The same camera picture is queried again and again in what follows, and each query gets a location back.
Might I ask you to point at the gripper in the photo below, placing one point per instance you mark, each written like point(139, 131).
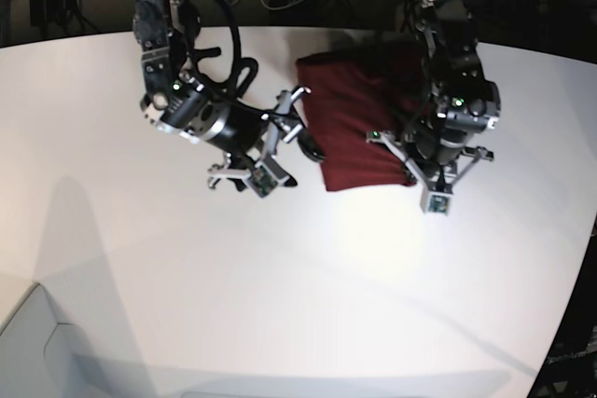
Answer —
point(453, 109)
point(197, 115)

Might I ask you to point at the dark red long-sleeve t-shirt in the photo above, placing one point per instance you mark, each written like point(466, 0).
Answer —
point(356, 90)

